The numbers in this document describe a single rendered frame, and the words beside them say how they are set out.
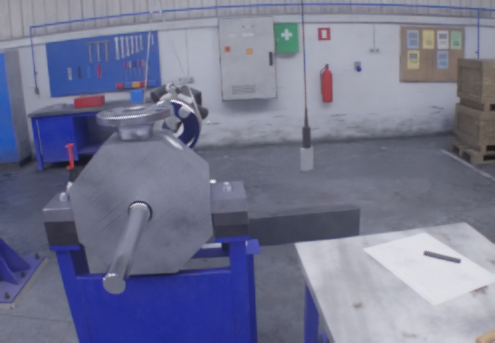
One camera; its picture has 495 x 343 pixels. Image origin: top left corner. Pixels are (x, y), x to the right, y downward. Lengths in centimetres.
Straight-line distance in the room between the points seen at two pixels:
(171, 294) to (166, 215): 33
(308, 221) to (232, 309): 55
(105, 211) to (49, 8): 592
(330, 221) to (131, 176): 95
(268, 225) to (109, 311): 78
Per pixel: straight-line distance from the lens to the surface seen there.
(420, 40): 733
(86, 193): 152
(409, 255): 163
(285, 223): 195
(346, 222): 202
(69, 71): 699
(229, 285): 165
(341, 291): 140
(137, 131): 145
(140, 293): 168
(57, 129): 646
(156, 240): 154
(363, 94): 703
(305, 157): 240
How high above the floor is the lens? 163
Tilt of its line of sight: 15 degrees down
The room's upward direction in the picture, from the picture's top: 3 degrees counter-clockwise
